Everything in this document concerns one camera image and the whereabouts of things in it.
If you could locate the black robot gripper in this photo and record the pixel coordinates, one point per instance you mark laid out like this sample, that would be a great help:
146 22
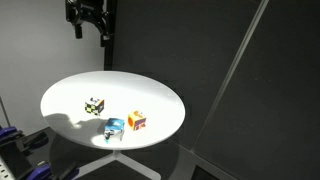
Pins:
87 11

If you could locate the blue square toy cube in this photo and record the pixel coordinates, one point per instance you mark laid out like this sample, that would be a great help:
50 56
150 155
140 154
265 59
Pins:
114 129

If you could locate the black checkered square toy cube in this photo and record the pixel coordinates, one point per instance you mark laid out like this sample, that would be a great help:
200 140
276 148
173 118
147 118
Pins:
94 106

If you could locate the orange square toy cube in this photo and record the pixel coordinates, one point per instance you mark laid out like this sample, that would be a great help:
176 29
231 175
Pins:
136 120

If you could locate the thin metal rod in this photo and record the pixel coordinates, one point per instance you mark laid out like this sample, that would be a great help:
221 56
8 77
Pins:
4 112

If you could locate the purple black spring clamp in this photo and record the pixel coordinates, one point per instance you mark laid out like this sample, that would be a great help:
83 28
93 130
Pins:
8 131
41 168

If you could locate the perforated metal board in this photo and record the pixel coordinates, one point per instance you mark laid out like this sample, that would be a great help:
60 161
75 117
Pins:
4 172

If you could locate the black vertical post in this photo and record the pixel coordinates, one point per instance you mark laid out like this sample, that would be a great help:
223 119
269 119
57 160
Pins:
110 56

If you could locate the white table pedestal base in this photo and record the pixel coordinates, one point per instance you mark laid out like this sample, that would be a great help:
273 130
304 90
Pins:
115 158

